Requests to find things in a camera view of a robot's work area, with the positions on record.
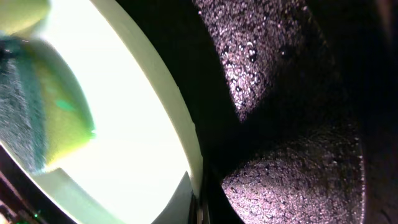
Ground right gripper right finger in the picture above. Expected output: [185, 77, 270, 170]
[200, 161, 244, 224]

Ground teal plate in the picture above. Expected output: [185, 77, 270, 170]
[1, 0, 203, 224]

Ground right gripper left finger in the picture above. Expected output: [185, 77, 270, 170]
[152, 172, 195, 224]

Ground green yellow sponge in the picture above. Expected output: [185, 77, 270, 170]
[1, 35, 95, 174]

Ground round black serving tray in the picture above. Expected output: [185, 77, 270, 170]
[121, 0, 397, 223]

